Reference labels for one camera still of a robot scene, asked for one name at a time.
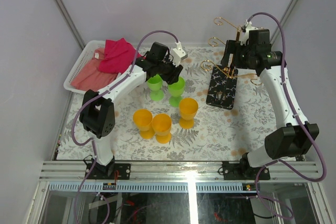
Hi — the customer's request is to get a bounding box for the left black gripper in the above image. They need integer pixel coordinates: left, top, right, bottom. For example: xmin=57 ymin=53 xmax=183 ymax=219
xmin=156 ymin=54 xmax=182 ymax=84

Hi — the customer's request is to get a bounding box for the green plastic wine glass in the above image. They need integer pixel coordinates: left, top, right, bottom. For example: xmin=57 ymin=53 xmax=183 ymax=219
xmin=168 ymin=77 xmax=185 ymax=107

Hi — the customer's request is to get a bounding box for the gold wine glass rack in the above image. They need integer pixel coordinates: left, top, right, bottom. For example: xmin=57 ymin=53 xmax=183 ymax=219
xmin=200 ymin=17 xmax=264 ymax=110

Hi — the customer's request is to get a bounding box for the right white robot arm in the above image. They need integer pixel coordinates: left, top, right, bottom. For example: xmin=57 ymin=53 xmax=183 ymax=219
xmin=221 ymin=29 xmax=319 ymax=179

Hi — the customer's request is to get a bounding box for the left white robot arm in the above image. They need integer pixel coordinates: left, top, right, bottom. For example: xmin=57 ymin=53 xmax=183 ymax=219
xmin=79 ymin=58 xmax=183 ymax=179

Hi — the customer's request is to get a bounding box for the orange wine glass right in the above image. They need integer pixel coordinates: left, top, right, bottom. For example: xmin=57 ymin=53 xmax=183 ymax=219
xmin=179 ymin=98 xmax=198 ymax=129

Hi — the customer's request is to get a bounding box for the orange wine glass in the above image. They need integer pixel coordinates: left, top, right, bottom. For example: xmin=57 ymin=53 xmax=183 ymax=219
xmin=152 ymin=113 xmax=172 ymax=144
xmin=179 ymin=98 xmax=198 ymax=129
xmin=133 ymin=109 xmax=155 ymax=139

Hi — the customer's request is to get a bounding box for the orange wine glass left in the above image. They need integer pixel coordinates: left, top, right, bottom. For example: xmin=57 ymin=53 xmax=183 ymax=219
xmin=133 ymin=109 xmax=155 ymax=139

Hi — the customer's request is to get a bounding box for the orange wine glass middle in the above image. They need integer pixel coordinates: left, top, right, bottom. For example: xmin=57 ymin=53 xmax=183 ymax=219
xmin=152 ymin=113 xmax=172 ymax=144

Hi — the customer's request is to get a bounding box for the magenta cloth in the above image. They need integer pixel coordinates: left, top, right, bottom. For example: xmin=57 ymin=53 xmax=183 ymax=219
xmin=98 ymin=38 xmax=136 ymax=73

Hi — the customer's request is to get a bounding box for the floral table mat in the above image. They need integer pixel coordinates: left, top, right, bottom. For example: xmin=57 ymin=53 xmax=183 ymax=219
xmin=56 ymin=46 xmax=297 ymax=161

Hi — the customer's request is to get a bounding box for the salmon pink cloth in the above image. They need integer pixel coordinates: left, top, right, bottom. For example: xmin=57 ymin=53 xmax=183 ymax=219
xmin=70 ymin=48 xmax=118 ymax=91

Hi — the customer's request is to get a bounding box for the white plastic basket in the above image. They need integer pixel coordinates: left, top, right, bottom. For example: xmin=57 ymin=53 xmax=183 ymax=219
xmin=64 ymin=40 xmax=120 ymax=94

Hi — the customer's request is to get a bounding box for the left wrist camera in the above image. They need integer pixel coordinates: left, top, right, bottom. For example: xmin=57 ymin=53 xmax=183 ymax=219
xmin=170 ymin=41 xmax=188 ymax=66

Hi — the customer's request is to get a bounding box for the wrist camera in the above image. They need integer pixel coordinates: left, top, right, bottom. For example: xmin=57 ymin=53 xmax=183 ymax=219
xmin=170 ymin=41 xmax=188 ymax=66
xmin=239 ymin=20 xmax=262 ymax=44

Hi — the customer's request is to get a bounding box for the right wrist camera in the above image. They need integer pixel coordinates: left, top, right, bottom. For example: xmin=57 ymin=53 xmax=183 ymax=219
xmin=239 ymin=20 xmax=262 ymax=44

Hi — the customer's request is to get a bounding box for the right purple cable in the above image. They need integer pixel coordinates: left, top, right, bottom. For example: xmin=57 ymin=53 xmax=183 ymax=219
xmin=247 ymin=12 xmax=328 ymax=220

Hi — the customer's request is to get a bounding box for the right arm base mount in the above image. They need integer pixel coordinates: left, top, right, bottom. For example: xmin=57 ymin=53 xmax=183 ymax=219
xmin=218 ymin=153 xmax=261 ymax=180

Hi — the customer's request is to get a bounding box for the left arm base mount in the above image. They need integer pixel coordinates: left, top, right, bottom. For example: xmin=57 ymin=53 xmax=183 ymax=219
xmin=88 ymin=158 xmax=131 ymax=180

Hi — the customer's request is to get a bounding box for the aluminium front rail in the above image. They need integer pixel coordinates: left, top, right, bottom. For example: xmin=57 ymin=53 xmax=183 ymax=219
xmin=39 ymin=161 xmax=322 ymax=182

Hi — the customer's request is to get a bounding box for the blue cable duct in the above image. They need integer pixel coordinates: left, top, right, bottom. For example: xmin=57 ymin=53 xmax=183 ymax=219
xmin=49 ymin=182 xmax=256 ymax=193

